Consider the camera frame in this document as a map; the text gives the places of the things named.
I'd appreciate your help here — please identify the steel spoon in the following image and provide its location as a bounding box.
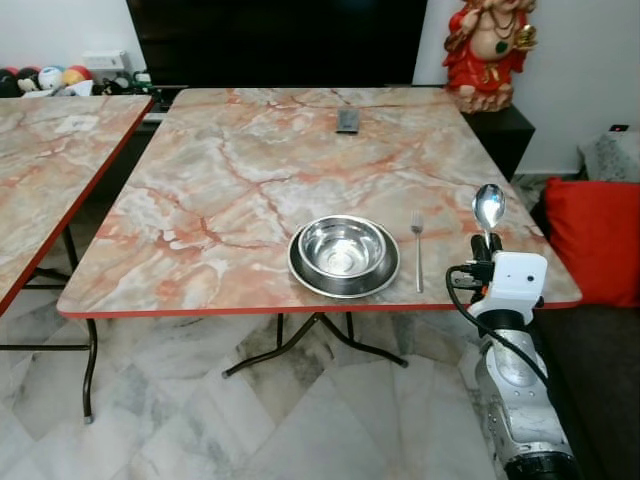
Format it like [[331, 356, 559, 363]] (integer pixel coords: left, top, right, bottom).
[[471, 183, 508, 251]]

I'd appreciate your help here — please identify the steel fork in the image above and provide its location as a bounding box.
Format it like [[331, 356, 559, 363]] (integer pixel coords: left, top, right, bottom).
[[411, 211, 427, 294]]

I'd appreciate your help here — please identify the red cushion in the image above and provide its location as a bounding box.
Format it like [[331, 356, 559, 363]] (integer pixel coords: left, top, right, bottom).
[[542, 177, 640, 308]]

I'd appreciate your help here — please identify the black cabinet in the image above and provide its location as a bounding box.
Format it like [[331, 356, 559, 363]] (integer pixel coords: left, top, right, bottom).
[[462, 100, 537, 182]]

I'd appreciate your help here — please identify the stainless steel plate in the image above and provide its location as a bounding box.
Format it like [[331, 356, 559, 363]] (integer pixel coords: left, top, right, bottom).
[[288, 222, 402, 300]]

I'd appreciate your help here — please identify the stainless steel bowl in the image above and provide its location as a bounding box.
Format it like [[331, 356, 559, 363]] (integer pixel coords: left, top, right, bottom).
[[298, 214, 390, 279]]

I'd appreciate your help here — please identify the grey patterned cushion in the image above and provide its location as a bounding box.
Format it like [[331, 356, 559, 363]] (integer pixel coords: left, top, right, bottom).
[[579, 130, 640, 184]]

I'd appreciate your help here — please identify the dark brown sofa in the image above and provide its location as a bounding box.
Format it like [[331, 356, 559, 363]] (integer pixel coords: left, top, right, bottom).
[[533, 300, 640, 480]]

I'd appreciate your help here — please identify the red Ganesha statue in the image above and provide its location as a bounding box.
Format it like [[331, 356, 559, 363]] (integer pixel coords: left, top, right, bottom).
[[442, 0, 539, 114]]

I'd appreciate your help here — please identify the dark remote control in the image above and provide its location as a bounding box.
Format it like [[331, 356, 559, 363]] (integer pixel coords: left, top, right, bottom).
[[335, 107, 362, 135]]

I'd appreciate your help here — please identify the marble pattern folding table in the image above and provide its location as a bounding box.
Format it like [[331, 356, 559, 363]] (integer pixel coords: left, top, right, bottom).
[[0, 94, 155, 423], [57, 87, 584, 379]]

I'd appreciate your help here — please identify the black television screen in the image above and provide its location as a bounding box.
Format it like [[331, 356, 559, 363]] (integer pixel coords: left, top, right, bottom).
[[125, 0, 430, 90]]

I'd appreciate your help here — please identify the orange yellow plush toy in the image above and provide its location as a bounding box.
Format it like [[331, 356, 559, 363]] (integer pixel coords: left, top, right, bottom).
[[62, 64, 95, 97]]

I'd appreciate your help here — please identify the blue white plush toy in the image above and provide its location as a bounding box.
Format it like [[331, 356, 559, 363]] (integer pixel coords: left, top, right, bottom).
[[37, 65, 66, 94]]

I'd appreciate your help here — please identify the black plush toy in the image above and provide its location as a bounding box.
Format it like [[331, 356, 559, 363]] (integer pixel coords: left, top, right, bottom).
[[0, 67, 25, 98]]

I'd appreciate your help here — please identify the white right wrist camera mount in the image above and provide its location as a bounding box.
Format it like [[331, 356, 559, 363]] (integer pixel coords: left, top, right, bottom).
[[478, 252, 550, 317]]

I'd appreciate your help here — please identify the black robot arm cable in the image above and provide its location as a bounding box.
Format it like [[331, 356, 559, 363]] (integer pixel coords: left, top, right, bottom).
[[445, 263, 553, 393]]

